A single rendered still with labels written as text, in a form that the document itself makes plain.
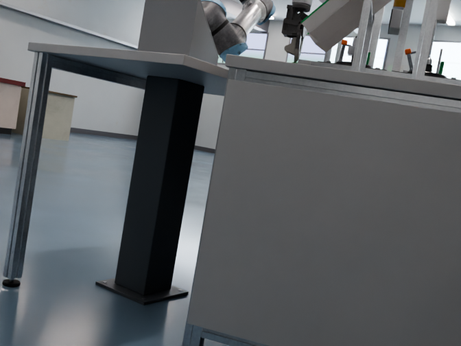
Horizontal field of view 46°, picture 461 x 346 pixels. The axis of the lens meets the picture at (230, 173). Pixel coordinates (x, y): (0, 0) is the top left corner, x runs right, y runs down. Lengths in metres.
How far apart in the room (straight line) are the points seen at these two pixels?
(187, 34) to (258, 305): 1.01
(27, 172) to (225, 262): 0.90
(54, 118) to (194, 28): 8.35
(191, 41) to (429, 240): 1.07
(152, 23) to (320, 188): 1.04
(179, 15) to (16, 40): 10.89
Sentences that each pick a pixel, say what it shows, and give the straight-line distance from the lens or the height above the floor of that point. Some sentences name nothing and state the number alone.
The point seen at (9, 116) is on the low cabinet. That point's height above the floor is 0.30.
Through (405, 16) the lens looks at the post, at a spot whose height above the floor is 1.23.
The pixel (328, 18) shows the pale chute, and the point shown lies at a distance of 1.61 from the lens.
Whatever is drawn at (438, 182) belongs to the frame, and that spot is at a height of 0.64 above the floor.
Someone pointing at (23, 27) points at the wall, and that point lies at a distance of 12.90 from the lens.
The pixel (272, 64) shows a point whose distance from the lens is 1.33.
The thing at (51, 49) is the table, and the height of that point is 0.84.
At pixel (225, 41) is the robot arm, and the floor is 1.02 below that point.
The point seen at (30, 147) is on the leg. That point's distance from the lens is 1.99.
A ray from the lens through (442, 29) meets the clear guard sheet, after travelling 3.47.
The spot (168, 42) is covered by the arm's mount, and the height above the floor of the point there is 0.95.
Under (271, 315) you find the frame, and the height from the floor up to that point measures 0.25.
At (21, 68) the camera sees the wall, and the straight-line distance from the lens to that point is 12.88.
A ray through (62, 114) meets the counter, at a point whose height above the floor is 0.47.
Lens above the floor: 0.67
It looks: 4 degrees down
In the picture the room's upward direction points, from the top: 10 degrees clockwise
